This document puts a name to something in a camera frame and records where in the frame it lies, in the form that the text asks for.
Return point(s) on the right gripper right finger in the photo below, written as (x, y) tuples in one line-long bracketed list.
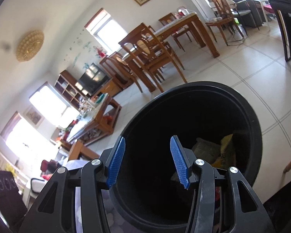
[(223, 200)]

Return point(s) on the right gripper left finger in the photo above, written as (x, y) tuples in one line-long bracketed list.
[(54, 208)]

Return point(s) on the brown paper bag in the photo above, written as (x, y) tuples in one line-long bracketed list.
[(206, 150)]

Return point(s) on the yellow foil snack wrapper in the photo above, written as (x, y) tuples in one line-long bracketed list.
[(227, 156)]

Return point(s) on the black trash bin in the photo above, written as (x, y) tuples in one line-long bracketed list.
[(145, 194)]

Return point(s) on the red pillow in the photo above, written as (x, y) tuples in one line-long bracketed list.
[(46, 177)]

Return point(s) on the purple floral tablecloth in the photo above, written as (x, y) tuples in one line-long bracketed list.
[(94, 209)]

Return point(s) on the framed sunflower painting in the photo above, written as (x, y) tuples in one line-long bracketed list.
[(33, 116)]

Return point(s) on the wooden coffee table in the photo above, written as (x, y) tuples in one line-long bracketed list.
[(97, 124)]

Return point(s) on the wooden bookshelf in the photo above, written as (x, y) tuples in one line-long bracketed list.
[(68, 87)]

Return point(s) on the black flat television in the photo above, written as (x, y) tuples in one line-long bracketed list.
[(93, 78)]

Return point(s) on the tall wooden plant stand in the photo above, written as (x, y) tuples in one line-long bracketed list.
[(119, 70)]

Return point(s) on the gold ceiling lamp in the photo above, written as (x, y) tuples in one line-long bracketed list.
[(29, 46)]

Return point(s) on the wooden dining chair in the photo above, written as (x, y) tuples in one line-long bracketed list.
[(150, 53)]

